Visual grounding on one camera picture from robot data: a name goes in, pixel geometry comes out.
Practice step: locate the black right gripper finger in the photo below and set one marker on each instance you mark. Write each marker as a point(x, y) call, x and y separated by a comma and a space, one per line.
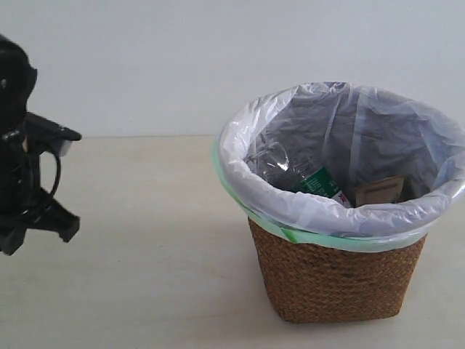
point(11, 239)

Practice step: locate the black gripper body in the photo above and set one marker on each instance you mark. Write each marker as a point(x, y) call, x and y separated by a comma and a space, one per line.
point(24, 203)

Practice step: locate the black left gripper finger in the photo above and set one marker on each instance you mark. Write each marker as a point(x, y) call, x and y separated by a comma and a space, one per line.
point(58, 219)

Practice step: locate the green label water bottle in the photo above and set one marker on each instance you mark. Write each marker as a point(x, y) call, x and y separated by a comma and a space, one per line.
point(276, 166)

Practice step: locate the red label clear bottle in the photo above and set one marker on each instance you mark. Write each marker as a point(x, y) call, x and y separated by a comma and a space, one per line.
point(342, 199)

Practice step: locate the brown cardboard pulp tray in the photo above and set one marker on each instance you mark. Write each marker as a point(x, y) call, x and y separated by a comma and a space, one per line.
point(385, 191)

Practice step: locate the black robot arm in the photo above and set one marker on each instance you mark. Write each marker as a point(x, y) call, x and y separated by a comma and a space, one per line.
point(18, 79)

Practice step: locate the woven wicker waste basket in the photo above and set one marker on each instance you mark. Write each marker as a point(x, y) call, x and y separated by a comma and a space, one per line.
point(308, 283)

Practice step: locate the white plastic bin liner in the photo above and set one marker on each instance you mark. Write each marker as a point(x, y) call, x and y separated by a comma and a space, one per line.
point(360, 135)

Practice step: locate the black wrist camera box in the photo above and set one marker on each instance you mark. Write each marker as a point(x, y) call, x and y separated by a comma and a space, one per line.
point(46, 135)

